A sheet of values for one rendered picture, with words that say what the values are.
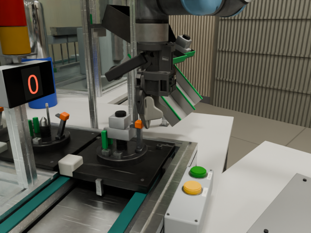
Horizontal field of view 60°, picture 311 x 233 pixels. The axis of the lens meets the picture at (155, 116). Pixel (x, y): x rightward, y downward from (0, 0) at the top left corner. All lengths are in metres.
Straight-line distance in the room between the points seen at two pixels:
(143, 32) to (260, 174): 0.58
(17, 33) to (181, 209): 0.46
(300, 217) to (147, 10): 0.52
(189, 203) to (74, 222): 0.25
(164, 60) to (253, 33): 3.55
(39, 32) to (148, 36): 1.03
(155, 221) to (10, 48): 0.42
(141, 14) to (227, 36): 3.73
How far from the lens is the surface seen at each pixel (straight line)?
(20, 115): 0.63
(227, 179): 0.88
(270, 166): 1.00
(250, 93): 4.22
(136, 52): 0.87
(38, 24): 1.57
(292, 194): 0.69
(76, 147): 0.83
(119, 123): 0.70
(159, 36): 0.61
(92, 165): 0.72
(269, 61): 4.06
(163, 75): 0.61
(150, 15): 0.60
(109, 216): 0.64
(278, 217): 0.61
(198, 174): 0.67
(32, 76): 0.58
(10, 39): 0.57
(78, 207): 0.67
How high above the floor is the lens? 1.32
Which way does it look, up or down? 19 degrees down
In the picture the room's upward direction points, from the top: straight up
